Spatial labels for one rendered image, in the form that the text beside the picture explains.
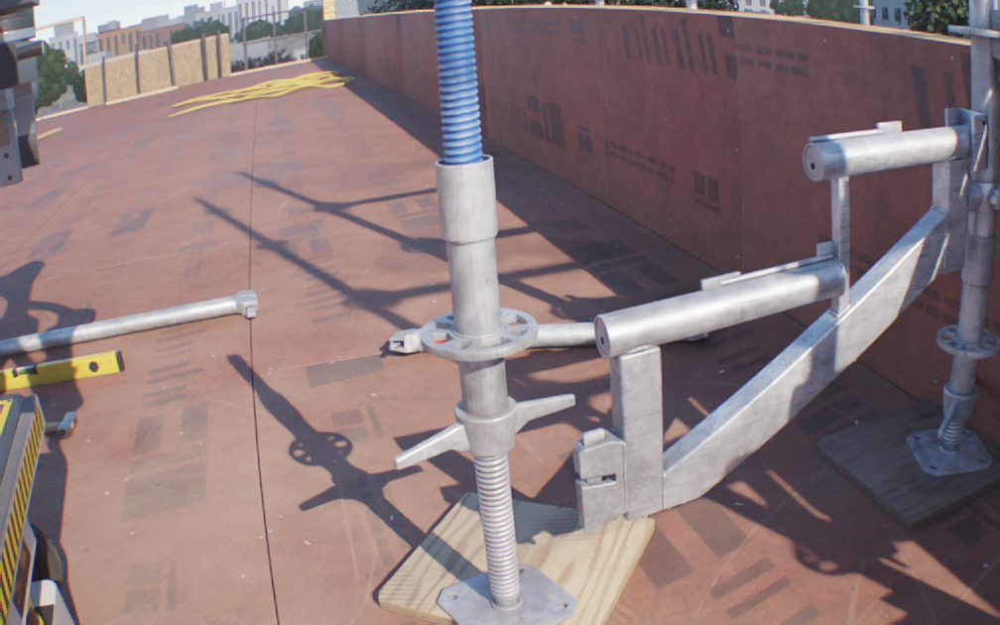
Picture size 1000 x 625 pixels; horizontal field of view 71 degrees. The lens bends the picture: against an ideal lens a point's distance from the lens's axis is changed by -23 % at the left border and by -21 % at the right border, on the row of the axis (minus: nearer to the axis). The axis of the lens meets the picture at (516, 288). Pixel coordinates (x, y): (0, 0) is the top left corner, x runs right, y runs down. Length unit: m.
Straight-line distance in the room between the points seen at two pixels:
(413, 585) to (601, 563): 0.26
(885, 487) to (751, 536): 0.25
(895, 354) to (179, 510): 1.38
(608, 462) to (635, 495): 0.07
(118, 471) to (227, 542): 0.37
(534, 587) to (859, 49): 1.16
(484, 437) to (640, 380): 0.19
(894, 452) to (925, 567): 0.31
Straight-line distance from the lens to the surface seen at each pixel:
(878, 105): 1.66
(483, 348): 0.88
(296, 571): 1.28
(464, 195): 0.85
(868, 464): 1.43
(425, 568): 1.21
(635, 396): 1.00
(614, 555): 1.21
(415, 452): 0.93
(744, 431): 1.11
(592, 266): 2.40
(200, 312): 2.33
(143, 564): 1.37
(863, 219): 1.75
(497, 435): 0.95
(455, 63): 0.84
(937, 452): 1.47
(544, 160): 3.62
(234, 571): 1.30
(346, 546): 1.31
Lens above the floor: 0.76
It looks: 20 degrees down
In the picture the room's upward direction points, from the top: 4 degrees counter-clockwise
